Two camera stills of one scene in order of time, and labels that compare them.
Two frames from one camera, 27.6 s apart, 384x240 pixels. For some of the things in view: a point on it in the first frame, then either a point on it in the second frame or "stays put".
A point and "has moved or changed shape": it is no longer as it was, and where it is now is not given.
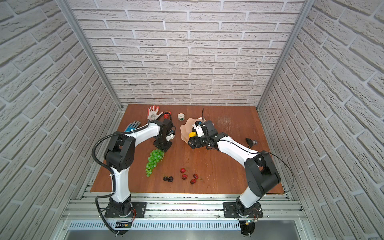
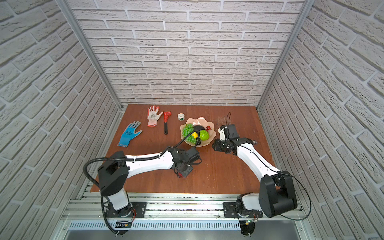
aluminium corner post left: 66,5 stays put
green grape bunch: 155,156 has moved or changed shape
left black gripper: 164,148 -> 188,170
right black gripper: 197,138 -> 217,147
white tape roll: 181,116 stays put
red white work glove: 152,114 stays put
